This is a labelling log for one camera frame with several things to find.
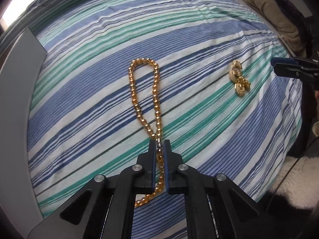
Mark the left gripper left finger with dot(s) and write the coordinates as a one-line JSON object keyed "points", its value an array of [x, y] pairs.
{"points": [[103, 207]]}

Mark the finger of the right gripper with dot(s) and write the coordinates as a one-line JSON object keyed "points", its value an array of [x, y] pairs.
{"points": [[277, 60], [293, 71]]}

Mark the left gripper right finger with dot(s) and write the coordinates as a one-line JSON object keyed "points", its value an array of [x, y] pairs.
{"points": [[215, 206]]}

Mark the beige cushion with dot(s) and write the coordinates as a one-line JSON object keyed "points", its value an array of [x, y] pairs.
{"points": [[270, 10]]}

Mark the white fluffy rug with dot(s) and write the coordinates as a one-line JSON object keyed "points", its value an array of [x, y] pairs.
{"points": [[298, 182]]}

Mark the striped blue green bedsheet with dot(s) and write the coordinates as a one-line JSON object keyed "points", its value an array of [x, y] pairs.
{"points": [[120, 73]]}

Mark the grey bed side panel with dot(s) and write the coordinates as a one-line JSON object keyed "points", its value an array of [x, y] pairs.
{"points": [[22, 61]]}

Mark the gold disc chain jewelry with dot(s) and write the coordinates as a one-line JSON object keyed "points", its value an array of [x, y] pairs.
{"points": [[241, 85]]}

